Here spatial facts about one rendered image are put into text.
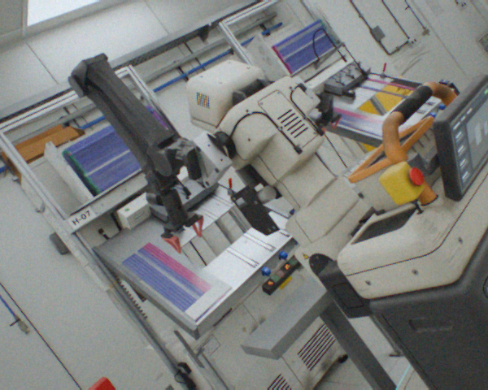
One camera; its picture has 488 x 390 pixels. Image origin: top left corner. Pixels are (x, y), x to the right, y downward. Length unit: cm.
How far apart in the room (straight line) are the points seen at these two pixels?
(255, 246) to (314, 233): 74
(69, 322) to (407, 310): 290
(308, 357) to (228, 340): 43
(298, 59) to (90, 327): 240
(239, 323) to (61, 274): 182
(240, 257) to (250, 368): 53
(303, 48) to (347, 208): 192
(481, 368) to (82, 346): 296
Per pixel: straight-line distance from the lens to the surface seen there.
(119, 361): 367
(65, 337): 360
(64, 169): 221
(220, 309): 178
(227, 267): 190
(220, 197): 225
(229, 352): 213
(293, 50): 305
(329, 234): 126
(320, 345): 238
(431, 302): 98
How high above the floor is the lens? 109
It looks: 2 degrees down
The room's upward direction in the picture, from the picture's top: 36 degrees counter-clockwise
